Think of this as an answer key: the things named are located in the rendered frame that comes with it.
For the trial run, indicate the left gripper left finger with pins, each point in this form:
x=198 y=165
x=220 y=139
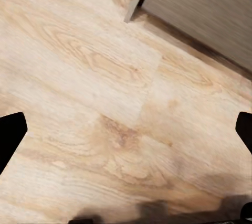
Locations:
x=12 y=130

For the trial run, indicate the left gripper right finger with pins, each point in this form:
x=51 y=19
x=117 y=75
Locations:
x=244 y=128

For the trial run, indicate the dishwasher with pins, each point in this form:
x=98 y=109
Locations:
x=222 y=26

